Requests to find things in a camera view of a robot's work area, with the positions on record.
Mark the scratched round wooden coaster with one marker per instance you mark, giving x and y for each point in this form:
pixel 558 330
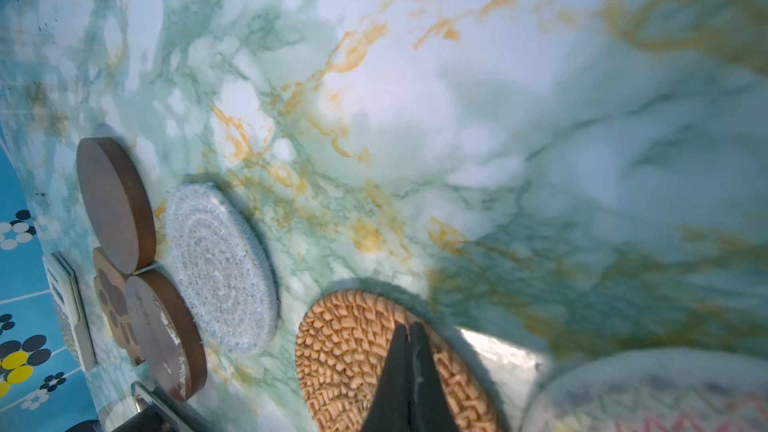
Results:
pixel 166 334

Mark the embroidered white fabric coaster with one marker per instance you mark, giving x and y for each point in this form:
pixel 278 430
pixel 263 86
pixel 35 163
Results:
pixel 673 389

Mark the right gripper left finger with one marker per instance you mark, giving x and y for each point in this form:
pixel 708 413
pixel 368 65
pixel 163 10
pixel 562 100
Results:
pixel 389 410

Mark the metal serving tray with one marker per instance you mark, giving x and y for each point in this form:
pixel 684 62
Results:
pixel 146 398

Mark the paw shaped wooden coaster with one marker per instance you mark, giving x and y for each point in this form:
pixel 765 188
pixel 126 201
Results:
pixel 110 285

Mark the black mug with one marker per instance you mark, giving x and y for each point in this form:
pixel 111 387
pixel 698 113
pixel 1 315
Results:
pixel 148 420

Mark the grey blue crochet coaster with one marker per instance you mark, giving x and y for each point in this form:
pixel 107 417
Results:
pixel 222 270

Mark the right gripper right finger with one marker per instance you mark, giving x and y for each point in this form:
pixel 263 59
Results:
pixel 429 410

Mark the woven rattan coaster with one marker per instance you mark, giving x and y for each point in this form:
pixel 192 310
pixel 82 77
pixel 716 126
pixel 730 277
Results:
pixel 341 347

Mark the dark round wooden coaster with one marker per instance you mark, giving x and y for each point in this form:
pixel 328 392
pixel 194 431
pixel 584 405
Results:
pixel 116 203

